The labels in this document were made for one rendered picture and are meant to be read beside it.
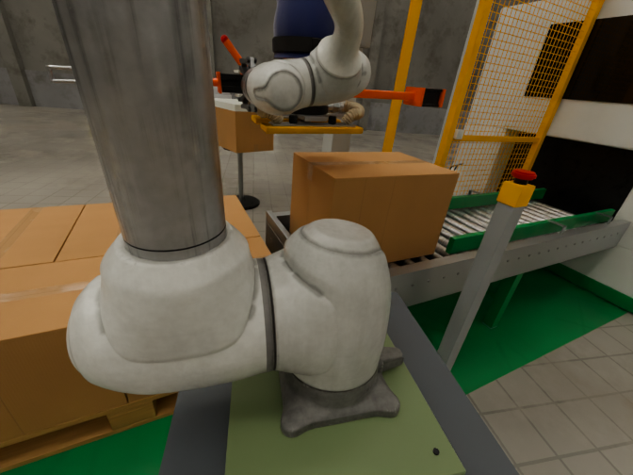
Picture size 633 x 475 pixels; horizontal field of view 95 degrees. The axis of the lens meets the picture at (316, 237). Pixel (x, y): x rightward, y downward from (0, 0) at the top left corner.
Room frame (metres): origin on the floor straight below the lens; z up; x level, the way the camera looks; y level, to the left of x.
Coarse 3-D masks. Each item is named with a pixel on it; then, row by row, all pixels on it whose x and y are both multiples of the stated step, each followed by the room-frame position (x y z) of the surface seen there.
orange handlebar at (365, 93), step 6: (216, 78) 1.00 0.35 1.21; (216, 84) 0.99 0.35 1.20; (366, 90) 0.92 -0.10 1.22; (372, 90) 0.93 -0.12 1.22; (378, 90) 0.94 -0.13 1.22; (384, 90) 0.95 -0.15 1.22; (390, 90) 0.97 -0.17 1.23; (354, 96) 0.91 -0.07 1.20; (360, 96) 0.91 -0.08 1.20; (366, 96) 0.92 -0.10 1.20; (372, 96) 0.93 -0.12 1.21; (378, 96) 0.94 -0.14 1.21; (384, 96) 0.94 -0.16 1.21; (390, 96) 0.95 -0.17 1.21; (396, 96) 0.96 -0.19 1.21; (402, 96) 0.97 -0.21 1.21; (408, 96) 0.98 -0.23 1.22
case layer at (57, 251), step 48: (0, 240) 0.99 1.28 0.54; (48, 240) 1.02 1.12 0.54; (96, 240) 1.06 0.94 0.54; (0, 288) 0.71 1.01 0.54; (48, 288) 0.74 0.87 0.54; (0, 336) 0.53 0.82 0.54; (48, 336) 0.56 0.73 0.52; (0, 384) 0.50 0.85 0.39; (48, 384) 0.54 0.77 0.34; (0, 432) 0.47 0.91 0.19
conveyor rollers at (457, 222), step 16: (464, 208) 1.95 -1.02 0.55; (480, 208) 2.03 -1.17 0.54; (528, 208) 2.10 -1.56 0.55; (544, 208) 2.16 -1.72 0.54; (448, 224) 1.63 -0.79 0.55; (464, 224) 1.71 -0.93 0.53; (480, 224) 1.72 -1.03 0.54; (592, 224) 1.89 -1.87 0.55; (448, 240) 1.40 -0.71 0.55; (432, 256) 1.23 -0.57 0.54
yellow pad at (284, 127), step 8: (296, 120) 1.01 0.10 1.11; (328, 120) 1.07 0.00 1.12; (264, 128) 0.97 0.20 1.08; (272, 128) 0.95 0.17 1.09; (280, 128) 0.95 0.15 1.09; (288, 128) 0.97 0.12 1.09; (296, 128) 0.98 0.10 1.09; (304, 128) 0.99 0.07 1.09; (312, 128) 1.00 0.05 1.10; (320, 128) 1.01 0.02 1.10; (328, 128) 1.02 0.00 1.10; (336, 128) 1.03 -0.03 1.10; (344, 128) 1.04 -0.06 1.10; (352, 128) 1.05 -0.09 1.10; (360, 128) 1.07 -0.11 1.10
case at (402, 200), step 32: (320, 160) 1.20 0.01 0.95; (352, 160) 1.26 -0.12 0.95; (384, 160) 1.33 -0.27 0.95; (416, 160) 1.40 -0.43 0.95; (320, 192) 1.05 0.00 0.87; (352, 192) 1.00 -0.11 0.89; (384, 192) 1.06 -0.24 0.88; (416, 192) 1.14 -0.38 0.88; (448, 192) 1.22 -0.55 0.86; (384, 224) 1.08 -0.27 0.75; (416, 224) 1.16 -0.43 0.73; (416, 256) 1.19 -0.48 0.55
